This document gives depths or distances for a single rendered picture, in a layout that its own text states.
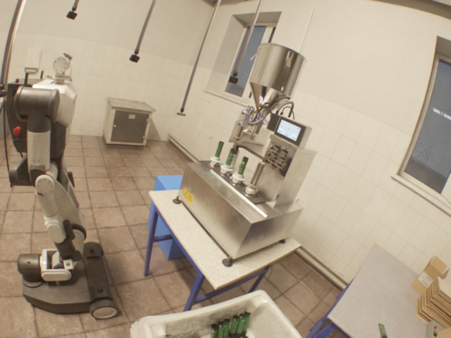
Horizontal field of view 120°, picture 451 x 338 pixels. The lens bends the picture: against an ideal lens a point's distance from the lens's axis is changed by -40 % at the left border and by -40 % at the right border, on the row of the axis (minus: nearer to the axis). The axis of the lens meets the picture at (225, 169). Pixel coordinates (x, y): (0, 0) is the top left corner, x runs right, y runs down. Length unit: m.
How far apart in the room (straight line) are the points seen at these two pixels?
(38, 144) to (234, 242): 0.89
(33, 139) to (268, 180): 1.04
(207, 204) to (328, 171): 1.65
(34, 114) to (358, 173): 2.46
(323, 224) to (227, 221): 1.69
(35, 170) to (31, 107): 0.21
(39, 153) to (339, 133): 2.45
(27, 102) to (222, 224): 0.96
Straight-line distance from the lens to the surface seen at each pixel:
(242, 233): 0.97
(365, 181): 2.36
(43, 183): 0.83
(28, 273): 1.56
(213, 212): 1.09
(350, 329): 1.21
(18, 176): 1.11
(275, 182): 1.08
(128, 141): 4.01
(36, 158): 0.82
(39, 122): 0.77
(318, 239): 2.63
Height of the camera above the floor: 1.49
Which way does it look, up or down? 20 degrees down
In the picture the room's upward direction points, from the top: 19 degrees clockwise
